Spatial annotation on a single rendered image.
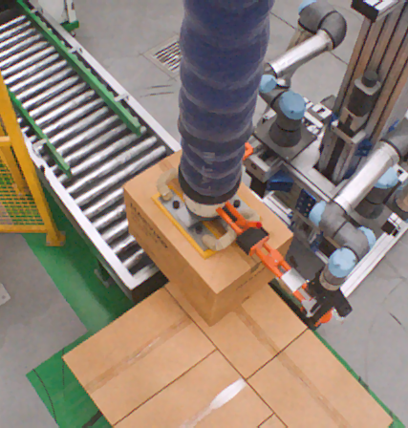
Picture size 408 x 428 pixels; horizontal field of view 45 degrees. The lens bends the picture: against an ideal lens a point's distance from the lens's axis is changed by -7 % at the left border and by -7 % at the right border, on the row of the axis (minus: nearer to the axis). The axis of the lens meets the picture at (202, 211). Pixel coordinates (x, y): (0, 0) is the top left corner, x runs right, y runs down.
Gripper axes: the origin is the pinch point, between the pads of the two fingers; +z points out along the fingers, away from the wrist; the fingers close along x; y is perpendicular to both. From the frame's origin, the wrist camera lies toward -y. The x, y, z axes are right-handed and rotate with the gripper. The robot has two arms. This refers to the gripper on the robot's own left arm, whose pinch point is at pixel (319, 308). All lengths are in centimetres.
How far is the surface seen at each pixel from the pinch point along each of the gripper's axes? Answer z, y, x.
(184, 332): 66, 39, 27
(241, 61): -77, 49, 4
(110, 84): 59, 184, -31
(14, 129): 9, 144, 42
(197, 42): -81, 58, 12
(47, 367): 121, 82, 90
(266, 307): 66, 24, -11
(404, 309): 120, -25, -99
